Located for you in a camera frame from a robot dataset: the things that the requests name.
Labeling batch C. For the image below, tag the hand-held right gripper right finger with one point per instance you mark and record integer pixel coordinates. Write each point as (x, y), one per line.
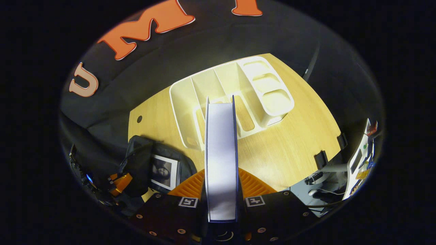
(272, 214)

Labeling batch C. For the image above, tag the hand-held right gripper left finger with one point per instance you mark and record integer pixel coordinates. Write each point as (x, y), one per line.
(170, 217)

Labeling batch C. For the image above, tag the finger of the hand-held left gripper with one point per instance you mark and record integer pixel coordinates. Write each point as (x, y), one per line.
(122, 182)

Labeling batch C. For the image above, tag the grey portrait cover book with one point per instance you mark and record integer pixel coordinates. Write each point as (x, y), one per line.
(165, 172)

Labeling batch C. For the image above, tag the black schoolbag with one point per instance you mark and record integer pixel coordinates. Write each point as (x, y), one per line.
(186, 166)

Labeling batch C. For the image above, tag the dark blue cover book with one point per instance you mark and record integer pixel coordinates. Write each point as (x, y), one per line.
(221, 153)

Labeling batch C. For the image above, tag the white bookshelf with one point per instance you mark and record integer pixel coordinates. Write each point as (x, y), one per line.
(204, 85)

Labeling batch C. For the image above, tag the black table clamp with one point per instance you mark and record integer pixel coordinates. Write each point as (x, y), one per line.
(321, 160)
(342, 141)

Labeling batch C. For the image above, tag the white cluttered shelf unit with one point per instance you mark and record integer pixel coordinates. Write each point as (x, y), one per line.
(349, 183)

